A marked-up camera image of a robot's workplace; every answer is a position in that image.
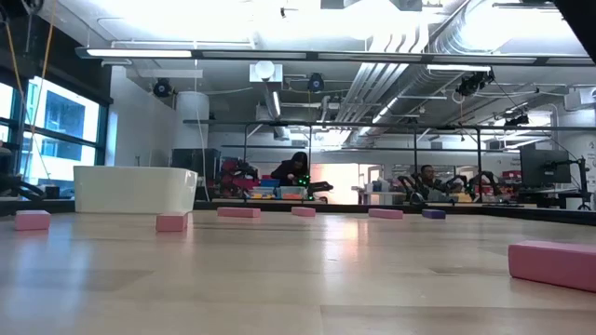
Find long linear light fixture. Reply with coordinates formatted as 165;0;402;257
74;46;596;66

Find distant robot with green lights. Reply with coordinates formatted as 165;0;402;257
295;172;334;204

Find person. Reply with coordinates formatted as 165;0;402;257
270;151;310;187
417;164;441;190

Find yellow hanging cable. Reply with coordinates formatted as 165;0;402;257
22;0;59;182

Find white square ceiling fixture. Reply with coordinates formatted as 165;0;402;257
249;60;284;84

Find black computer monitor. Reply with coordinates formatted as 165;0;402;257
520;147;573;186

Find black aluminium table frame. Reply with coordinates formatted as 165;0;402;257
0;198;596;228

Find black distant frame rail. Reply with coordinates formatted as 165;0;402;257
182;118;596;132

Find black round ceiling device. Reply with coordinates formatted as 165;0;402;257
152;77;174;99
306;72;326;93

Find black hanging camera cluster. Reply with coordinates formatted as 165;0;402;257
454;69;496;98

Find silver ceiling ducts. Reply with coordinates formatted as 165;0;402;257
334;0;471;137

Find red equipment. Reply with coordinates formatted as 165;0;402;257
219;157;258;199

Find black cabinet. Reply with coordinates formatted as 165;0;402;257
170;147;223;201

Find white plastic bin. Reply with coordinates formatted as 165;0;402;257
73;166;199;215

